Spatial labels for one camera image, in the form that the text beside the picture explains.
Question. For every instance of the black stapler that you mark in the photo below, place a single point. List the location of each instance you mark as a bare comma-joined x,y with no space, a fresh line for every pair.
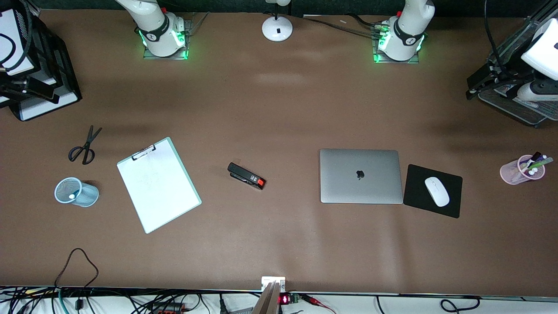
246,175

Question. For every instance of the green marker in cup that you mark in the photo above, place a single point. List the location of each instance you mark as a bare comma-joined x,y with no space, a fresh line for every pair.
542,163

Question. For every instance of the white paper sheet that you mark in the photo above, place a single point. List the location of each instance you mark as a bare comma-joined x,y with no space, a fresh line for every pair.
157,187

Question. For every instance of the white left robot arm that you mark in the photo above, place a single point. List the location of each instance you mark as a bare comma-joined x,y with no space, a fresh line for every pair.
405,35

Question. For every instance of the black stacked document tray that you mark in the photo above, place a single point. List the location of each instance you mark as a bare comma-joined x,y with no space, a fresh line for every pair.
65,65

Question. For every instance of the white computer mouse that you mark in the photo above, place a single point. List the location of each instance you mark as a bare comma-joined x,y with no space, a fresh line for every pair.
437,192

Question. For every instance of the light blue mesh pen cup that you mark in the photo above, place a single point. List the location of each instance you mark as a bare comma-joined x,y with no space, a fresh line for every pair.
87,194

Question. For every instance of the aluminium profile post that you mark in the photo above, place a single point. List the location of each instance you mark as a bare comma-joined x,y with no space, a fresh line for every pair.
270,301

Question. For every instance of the white lamp base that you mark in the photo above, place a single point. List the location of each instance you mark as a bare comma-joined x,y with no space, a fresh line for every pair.
277,28

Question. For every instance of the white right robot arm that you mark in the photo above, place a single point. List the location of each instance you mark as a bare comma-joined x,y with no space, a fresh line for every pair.
157,30

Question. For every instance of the mint green clipboard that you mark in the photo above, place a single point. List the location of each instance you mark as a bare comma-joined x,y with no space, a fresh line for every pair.
197,201

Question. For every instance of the red led circuit board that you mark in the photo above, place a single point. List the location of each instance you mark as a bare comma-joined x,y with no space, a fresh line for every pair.
290,299

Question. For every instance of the pink translucent cup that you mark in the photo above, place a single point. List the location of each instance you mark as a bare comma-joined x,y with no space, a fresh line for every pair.
510,174

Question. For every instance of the black capped marker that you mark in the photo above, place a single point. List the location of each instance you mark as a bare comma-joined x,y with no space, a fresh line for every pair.
532,158

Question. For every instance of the silver laptop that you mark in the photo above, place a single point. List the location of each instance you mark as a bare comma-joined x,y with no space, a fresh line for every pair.
348,187

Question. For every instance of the black mouse pad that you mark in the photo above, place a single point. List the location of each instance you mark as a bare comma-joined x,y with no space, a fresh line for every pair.
414,192

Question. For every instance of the black orange power strip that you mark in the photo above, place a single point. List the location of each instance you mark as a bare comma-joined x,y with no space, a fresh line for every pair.
168,308

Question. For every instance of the black metal mesh tray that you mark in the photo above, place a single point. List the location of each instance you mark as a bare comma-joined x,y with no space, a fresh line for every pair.
523,113

